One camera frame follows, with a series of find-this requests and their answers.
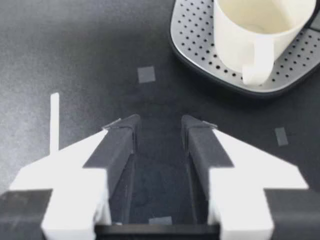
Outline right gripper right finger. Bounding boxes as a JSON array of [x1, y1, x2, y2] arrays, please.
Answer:
[[180, 114, 320, 240]]

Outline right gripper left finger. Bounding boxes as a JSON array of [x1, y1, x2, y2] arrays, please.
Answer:
[[0, 114, 141, 240]]

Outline silver and black coffee machine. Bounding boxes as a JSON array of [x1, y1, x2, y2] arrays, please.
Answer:
[[168, 0, 320, 100]]

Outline white mug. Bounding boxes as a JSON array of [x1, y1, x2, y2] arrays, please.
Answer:
[[212, 0, 319, 86]]

